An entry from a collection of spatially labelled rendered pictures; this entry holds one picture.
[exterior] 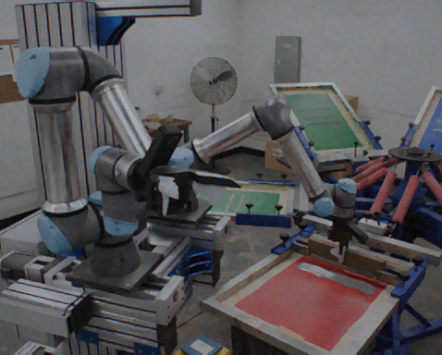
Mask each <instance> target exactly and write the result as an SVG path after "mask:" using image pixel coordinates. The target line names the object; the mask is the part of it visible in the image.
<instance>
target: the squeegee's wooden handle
mask: <svg viewBox="0 0 442 355"><path fill-rule="evenodd" d="M307 246H309V248H310V254H316V255H321V256H323V257H326V258H327V259H331V260H334V261H336V262H338V257H336V256H335V255H334V254H332V253H331V250H332V249H335V248H336V247H337V245H335V244H332V243H330V242H327V241H325V240H320V239H316V238H314V237H309V238H308V244H307ZM343 263H344V264H347V265H349V266H353V267H356V268H358V269H361V270H364V271H367V272H369V273H372V274H375V276H376V270H377V269H378V270H381V271H383V272H385V268H386V263H387V261H386V260H382V259H380V258H378V257H375V256H370V255H368V254H366V253H363V252H358V251H354V250H352V249H347V248H345V256H344V261H343Z"/></svg>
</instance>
